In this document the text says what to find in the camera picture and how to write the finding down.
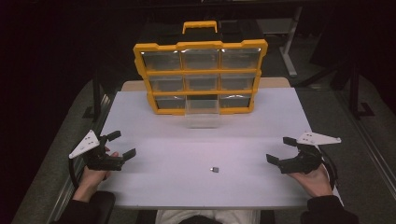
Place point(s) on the yellow organizer cabinet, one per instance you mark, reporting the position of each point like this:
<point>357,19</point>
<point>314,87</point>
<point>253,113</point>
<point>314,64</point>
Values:
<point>202,72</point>

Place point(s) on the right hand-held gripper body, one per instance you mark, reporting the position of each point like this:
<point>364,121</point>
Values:
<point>303,161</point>

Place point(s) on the person's right hand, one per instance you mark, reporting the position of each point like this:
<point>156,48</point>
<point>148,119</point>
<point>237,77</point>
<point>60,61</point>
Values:
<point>314,183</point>

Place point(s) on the set of closed clear drawers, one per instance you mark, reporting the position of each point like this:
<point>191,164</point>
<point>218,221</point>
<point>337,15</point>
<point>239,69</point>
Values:
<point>162,60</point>

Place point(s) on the black metal stand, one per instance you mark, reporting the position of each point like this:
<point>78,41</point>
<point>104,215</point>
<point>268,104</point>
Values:
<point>355,93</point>
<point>96,96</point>

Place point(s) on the clear plastic drawer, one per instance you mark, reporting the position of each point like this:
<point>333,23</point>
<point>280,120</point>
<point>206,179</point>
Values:
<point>202,119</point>

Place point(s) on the small grey metal part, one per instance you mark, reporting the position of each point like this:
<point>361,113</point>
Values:
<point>214,169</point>

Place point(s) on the person's light clothing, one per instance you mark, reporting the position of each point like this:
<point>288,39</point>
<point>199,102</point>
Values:
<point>174,217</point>

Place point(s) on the person's left hand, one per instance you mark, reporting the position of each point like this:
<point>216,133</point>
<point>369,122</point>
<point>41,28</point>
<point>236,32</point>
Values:
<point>90,182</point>

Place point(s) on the white desk frame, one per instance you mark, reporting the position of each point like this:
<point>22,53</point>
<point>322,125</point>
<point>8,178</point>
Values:
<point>289,53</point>

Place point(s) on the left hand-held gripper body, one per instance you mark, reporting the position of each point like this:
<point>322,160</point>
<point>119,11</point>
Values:
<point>96,158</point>

